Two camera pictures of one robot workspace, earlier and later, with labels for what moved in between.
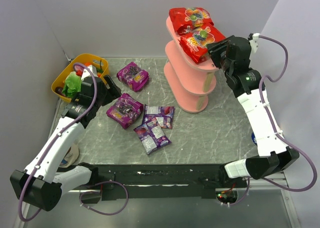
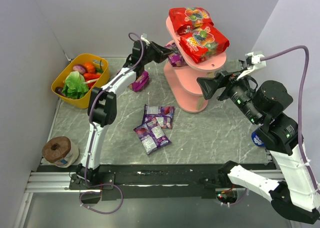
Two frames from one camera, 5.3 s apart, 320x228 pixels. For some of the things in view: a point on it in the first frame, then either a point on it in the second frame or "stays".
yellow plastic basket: (83, 59) stays
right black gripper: (218, 51) -> (225, 85)
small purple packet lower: (151, 135) stays
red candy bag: (185, 19) stays
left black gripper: (107, 89) -> (152, 52)
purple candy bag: (125, 110) -> (175, 58)
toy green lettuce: (73, 83) stays
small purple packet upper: (164, 115) stays
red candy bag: (195, 44) stays
